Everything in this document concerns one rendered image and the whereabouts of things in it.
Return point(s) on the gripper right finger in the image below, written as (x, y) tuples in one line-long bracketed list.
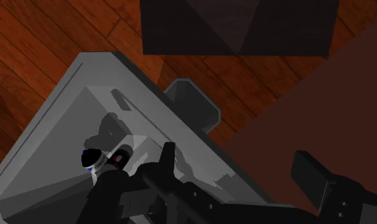
[(312, 180)]

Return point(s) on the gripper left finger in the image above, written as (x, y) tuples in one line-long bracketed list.
[(168, 161)]

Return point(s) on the dark red capped bottle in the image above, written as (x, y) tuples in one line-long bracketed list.
[(120, 156)]

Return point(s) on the grey octagonal bin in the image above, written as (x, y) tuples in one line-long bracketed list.
[(193, 104)]

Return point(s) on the white bottle with black cap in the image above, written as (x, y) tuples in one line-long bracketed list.
[(91, 158)]

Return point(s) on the grey sink basin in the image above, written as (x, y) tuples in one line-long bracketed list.
[(51, 149)]

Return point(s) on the dark robot stand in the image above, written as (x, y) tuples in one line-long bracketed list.
[(182, 31)]

